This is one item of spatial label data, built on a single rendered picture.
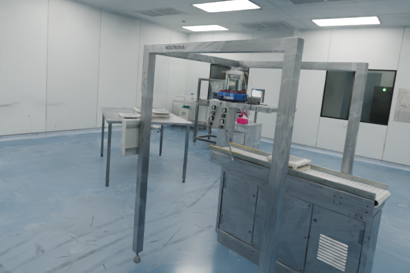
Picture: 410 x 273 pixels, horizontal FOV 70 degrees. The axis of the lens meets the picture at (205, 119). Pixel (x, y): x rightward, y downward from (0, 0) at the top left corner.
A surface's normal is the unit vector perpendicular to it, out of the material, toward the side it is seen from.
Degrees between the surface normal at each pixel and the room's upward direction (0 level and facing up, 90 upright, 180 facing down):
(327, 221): 90
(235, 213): 90
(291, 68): 90
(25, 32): 90
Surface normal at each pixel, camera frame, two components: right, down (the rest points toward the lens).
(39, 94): 0.80, 0.14
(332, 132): -0.59, 0.05
